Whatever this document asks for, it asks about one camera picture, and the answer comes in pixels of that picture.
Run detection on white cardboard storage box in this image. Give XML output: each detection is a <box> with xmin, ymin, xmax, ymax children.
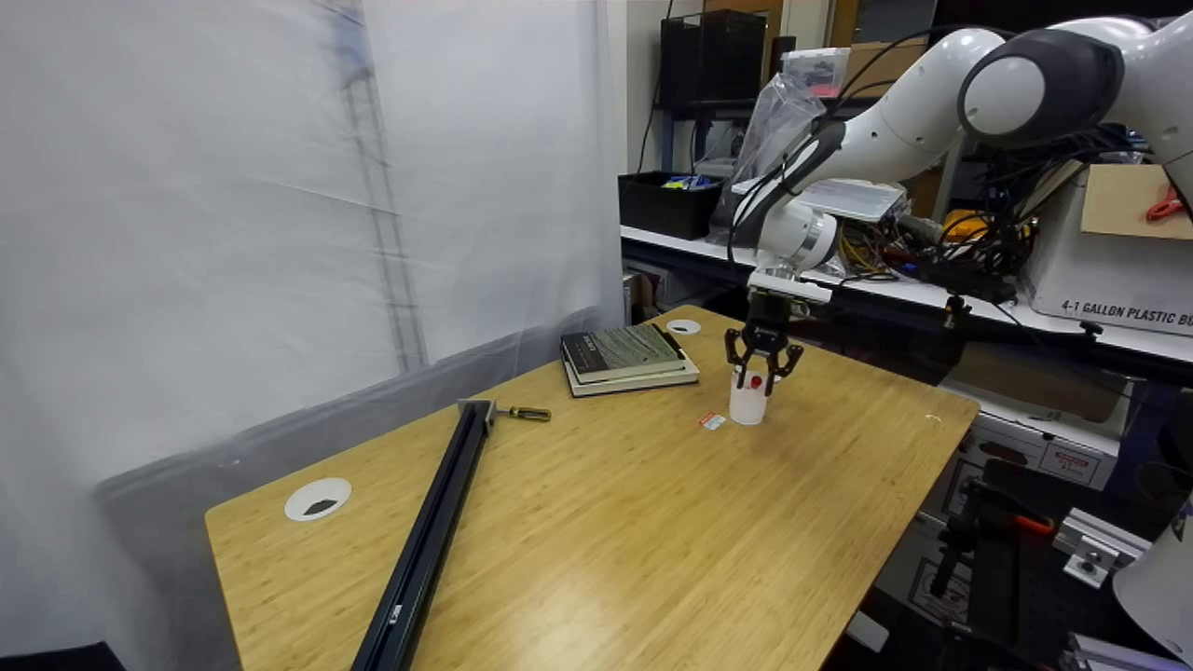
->
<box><xmin>1020</xmin><ymin>164</ymin><xmax>1193</xmax><ymax>336</ymax></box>

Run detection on small dark metal tool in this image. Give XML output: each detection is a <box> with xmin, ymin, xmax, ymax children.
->
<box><xmin>490</xmin><ymin>405</ymin><xmax>551</xmax><ymax>423</ymax></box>

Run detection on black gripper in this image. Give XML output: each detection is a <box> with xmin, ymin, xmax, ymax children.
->
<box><xmin>723</xmin><ymin>290</ymin><xmax>802</xmax><ymax>394</ymax></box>

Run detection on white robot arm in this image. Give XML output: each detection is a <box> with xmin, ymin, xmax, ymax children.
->
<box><xmin>729</xmin><ymin>10</ymin><xmax>1193</xmax><ymax>271</ymax></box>

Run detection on white backdrop curtain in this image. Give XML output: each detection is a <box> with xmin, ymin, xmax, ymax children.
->
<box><xmin>0</xmin><ymin>0</ymin><xmax>621</xmax><ymax>671</ymax></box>

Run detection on white cable grommet hole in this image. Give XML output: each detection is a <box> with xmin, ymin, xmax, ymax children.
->
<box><xmin>284</xmin><ymin>479</ymin><xmax>349</xmax><ymax>522</ymax></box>

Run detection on long black metal bar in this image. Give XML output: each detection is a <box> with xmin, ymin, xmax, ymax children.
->
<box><xmin>349</xmin><ymin>402</ymin><xmax>490</xmax><ymax>671</ymax></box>

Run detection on white ceramic mug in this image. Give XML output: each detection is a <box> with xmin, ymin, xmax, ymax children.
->
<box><xmin>729</xmin><ymin>377</ymin><xmax>768</xmax><ymax>428</ymax></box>

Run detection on upper grey hardcover book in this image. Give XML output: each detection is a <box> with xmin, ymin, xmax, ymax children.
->
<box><xmin>558</xmin><ymin>326</ymin><xmax>681</xmax><ymax>377</ymax></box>

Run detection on white plastic tray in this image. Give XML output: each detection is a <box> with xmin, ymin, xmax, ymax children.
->
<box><xmin>804</xmin><ymin>179</ymin><xmax>904</xmax><ymax>225</ymax></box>

